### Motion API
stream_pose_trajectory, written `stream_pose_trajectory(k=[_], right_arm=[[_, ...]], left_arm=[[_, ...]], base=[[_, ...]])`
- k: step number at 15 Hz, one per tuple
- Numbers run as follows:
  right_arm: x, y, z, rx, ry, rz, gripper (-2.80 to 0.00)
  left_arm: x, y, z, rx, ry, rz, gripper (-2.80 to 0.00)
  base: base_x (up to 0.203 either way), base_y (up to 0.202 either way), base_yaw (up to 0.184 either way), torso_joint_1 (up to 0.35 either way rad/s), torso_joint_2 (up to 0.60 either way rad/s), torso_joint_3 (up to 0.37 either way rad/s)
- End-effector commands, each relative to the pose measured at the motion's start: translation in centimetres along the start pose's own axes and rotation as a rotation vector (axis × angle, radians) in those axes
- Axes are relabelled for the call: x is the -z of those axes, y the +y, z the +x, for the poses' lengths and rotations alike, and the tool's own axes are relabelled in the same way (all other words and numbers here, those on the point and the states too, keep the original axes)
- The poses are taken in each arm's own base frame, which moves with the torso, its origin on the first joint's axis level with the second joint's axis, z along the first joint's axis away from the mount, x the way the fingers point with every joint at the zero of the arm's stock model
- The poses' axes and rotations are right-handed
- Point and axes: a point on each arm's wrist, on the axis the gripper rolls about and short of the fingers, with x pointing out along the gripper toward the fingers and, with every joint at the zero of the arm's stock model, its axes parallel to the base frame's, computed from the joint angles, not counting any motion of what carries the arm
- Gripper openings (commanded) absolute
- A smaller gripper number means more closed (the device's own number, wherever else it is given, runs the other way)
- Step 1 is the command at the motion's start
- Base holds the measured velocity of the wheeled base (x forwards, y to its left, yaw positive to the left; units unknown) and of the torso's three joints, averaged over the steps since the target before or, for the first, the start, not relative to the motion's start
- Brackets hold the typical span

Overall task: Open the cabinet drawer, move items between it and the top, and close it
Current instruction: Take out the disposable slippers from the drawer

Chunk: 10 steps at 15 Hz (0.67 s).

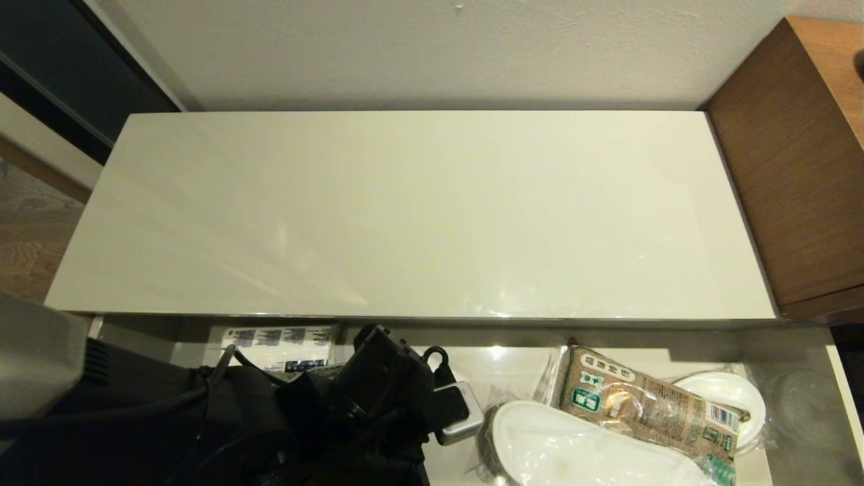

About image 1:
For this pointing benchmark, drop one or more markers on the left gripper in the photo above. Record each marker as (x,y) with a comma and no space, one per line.
(385,368)

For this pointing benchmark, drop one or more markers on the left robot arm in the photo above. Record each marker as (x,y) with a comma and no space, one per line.
(135,432)

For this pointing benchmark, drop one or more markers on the white glossy cabinet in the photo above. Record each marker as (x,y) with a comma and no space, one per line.
(418,216)

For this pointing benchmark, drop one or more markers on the grey cabinet drawer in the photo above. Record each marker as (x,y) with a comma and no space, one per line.
(796,405)

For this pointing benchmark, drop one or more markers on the white printed tissue packet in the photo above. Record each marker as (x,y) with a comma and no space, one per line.
(283,344)

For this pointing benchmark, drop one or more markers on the brown printed snack packet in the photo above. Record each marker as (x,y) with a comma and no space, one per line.
(641,401)

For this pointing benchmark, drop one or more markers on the dark glass door panel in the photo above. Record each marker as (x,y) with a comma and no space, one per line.
(74,74)

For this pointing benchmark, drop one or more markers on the brown wooden furniture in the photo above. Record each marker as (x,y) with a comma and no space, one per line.
(790,175)

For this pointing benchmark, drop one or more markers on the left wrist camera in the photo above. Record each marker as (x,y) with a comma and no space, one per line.
(459,415)

